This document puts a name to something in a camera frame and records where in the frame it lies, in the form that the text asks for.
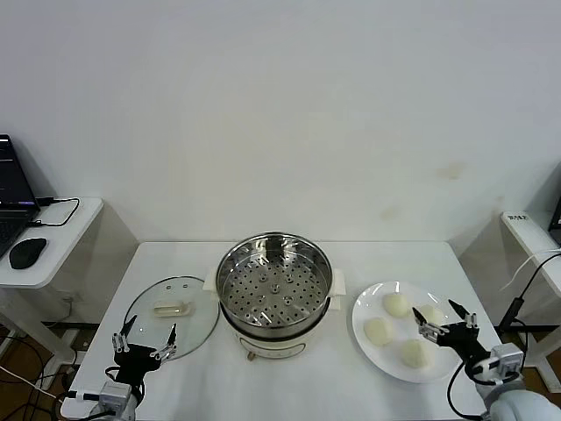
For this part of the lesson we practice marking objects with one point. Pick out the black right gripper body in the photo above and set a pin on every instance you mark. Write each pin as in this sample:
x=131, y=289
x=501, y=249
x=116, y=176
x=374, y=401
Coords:
x=462, y=337

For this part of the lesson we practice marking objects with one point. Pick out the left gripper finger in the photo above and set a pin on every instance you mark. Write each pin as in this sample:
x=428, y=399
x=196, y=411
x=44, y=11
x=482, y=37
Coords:
x=166, y=347
x=119, y=343

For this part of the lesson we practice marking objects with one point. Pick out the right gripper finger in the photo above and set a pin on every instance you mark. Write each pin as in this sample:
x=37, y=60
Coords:
x=427, y=329
x=466, y=316

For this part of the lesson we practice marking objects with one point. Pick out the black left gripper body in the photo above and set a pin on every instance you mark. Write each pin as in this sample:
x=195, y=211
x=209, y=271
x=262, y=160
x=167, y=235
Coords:
x=131, y=361

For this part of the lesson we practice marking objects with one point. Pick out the white steamed baozi bun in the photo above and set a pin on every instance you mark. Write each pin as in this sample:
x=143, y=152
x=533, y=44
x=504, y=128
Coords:
x=435, y=314
x=379, y=331
x=416, y=353
x=396, y=304

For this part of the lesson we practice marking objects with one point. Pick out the glass pot lid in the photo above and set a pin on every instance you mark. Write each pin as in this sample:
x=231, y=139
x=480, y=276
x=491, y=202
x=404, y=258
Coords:
x=171, y=308

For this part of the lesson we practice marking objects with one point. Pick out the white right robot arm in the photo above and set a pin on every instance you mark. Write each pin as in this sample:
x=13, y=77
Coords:
x=521, y=401

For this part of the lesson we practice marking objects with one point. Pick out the stainless steel steamer basket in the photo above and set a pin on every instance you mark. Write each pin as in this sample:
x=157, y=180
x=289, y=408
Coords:
x=271, y=280

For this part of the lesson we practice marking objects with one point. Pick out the white round plate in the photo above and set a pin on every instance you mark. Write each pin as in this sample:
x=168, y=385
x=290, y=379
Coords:
x=394, y=364

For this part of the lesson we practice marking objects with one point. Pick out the cream electric cooking pot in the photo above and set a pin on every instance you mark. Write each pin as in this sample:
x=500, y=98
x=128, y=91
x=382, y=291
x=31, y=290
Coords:
x=271, y=346

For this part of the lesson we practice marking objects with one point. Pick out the small printed label sticker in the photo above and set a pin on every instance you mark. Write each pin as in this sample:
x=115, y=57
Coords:
x=517, y=216

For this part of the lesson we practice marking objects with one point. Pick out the white side table with laptop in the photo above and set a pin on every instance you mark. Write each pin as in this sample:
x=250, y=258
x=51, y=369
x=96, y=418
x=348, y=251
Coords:
x=57, y=245

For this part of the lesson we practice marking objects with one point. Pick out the black box on side table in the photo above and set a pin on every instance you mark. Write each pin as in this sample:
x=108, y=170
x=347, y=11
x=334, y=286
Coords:
x=556, y=226

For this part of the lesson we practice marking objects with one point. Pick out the black computer mouse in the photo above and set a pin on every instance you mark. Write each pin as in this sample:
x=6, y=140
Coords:
x=27, y=252

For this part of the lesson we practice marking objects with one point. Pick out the black laptop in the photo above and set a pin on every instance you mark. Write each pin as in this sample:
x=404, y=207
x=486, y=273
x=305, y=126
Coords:
x=13, y=184

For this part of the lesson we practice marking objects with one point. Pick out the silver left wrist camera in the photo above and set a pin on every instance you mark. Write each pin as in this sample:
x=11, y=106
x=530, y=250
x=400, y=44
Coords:
x=113, y=394

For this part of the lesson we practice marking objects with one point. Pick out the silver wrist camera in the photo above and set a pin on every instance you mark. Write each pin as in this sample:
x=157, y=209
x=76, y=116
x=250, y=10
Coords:
x=113, y=394
x=508, y=358

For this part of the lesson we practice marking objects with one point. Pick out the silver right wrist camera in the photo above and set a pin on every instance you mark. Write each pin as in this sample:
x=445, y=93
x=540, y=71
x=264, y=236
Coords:
x=508, y=358

